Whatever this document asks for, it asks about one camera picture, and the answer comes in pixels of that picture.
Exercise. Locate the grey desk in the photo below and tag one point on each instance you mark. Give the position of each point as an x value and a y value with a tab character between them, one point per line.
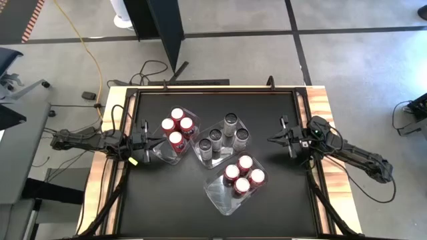
23	166

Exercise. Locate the white round floor stand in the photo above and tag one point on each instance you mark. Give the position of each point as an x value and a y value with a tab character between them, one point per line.
121	18

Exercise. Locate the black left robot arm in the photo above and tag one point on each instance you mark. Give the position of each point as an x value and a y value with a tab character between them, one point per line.
83	140

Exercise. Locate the clear plastic storage bin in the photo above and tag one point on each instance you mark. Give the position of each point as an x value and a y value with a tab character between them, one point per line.
220	160
163	155
220	196

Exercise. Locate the pale yellow tag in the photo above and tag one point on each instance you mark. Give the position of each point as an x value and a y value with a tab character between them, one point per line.
132	161

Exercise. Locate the small black rounded object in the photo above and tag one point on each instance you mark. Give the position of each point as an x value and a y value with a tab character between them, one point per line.
423	12

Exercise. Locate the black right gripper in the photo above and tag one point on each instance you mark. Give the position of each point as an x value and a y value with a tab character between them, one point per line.
298	138

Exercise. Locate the black equipment case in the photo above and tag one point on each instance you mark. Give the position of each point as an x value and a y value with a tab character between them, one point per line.
418	110

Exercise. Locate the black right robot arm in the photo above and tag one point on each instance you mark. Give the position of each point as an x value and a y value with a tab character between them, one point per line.
360	156

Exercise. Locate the red Fanta soda can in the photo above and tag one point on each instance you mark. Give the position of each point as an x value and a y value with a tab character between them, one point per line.
186	123
257	176
242	184
167	124
175	137
177	114
231	171

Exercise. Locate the red Coca-Cola soda can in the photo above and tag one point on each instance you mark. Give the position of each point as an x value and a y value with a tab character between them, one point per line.
245	162

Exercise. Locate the small black floor box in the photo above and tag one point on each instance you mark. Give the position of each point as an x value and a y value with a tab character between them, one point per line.
89	95

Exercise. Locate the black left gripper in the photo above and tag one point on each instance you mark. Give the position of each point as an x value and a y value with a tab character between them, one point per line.
138	143

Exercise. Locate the black aluminium table frame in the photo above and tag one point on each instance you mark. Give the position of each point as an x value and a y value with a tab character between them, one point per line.
200	89

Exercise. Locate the dark computer monitor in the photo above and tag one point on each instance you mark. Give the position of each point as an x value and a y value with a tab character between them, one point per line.
8	118

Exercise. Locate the grey cabinet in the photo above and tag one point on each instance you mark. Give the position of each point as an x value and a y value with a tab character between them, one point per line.
18	220

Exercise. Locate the black diagonal frame strut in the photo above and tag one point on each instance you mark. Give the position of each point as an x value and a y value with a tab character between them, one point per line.
333	209
106	203

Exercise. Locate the black table clamp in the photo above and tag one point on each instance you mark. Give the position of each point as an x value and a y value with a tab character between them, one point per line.
272	83
164	85

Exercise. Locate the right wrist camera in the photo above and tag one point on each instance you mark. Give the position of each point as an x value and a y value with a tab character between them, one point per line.
318	122

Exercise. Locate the black mat orange striped edge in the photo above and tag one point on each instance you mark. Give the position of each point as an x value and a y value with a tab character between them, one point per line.
16	20

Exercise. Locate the office chair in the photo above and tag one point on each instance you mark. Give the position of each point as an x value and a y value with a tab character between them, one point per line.
8	60

